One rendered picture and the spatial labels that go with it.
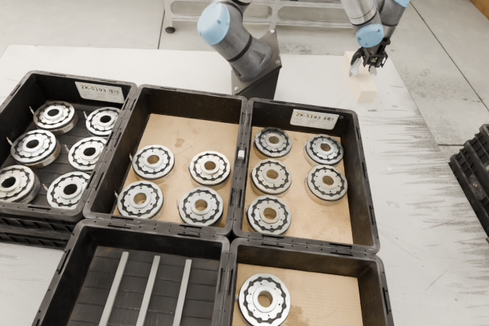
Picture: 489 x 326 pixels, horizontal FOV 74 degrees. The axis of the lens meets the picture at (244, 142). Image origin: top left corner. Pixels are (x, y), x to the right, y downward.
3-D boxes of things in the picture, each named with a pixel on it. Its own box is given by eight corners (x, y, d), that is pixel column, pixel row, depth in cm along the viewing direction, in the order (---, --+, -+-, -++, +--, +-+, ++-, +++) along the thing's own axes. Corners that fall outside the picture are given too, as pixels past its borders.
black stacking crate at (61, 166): (46, 101, 98) (30, 70, 89) (145, 113, 98) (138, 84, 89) (-37, 223, 73) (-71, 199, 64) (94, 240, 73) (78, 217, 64)
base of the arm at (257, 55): (236, 62, 122) (218, 44, 115) (269, 38, 115) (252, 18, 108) (239, 89, 112) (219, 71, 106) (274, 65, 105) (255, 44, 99)
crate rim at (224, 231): (140, 89, 91) (139, 82, 89) (247, 102, 91) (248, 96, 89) (82, 222, 66) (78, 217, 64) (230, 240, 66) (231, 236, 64)
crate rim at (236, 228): (247, 102, 91) (248, 96, 89) (354, 116, 91) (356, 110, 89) (231, 240, 66) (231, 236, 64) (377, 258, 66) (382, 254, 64)
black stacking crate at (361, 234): (245, 126, 98) (249, 98, 89) (342, 138, 99) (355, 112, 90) (229, 256, 73) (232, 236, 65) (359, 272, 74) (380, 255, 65)
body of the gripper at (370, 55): (362, 68, 119) (375, 40, 109) (356, 54, 124) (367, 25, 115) (382, 69, 120) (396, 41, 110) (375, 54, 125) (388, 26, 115)
